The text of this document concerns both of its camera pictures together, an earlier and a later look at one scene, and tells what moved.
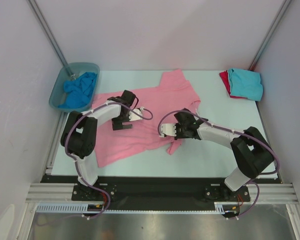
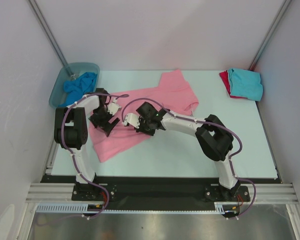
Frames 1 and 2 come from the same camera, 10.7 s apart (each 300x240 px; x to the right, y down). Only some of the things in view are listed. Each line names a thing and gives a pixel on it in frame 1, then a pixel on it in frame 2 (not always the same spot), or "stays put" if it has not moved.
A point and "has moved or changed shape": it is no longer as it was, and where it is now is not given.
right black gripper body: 179,134 to 142,124
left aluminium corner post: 48,32 stays put
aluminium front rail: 264,192 stays put
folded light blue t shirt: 245,83 stays put
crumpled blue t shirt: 79,92 stays put
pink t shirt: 160,104 has moved or changed shape
